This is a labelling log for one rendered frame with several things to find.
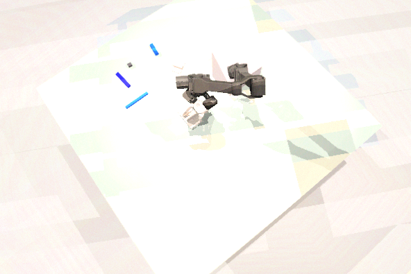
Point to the dark blue rectangular bar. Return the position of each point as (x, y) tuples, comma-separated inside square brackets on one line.
[(123, 79)]

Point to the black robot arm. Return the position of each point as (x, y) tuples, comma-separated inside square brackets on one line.
[(198, 84)]

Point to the blue long bar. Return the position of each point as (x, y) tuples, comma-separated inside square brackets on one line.
[(136, 100)]

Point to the short blue bar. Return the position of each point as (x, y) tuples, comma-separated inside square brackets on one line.
[(153, 49)]

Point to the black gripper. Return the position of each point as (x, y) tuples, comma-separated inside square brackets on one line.
[(210, 101)]

